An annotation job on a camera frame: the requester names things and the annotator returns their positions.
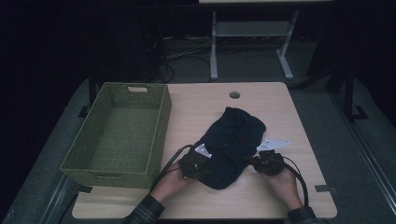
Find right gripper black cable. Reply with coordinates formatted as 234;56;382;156
274;154;310;208

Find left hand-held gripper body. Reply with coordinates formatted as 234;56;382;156
178;143;214;181

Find black floor cables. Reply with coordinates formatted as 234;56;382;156
144;32;216;83

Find black stand post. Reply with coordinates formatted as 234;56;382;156
342;66;369;121
78;69;98;119

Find dark navy garment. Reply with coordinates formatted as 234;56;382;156
186;106;267;190

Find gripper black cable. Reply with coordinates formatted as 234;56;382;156
274;154;310;208
148;144;194;194

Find metal floor rail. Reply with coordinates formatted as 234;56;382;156
330;91;396;216
38;174;78;224

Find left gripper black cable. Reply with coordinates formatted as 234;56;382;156
148;144;194;194

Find person's right hand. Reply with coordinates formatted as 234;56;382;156
259;166;304;211

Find white metal desk frame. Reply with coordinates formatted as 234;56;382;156
198;0;334;81

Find green woven basket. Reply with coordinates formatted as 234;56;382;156
60;81;173;189

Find person's left hand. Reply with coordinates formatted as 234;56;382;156
158;161;198;203

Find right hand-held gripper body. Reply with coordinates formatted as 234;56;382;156
251;138;291;177

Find black tape strip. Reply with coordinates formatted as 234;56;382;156
74;183;93;194

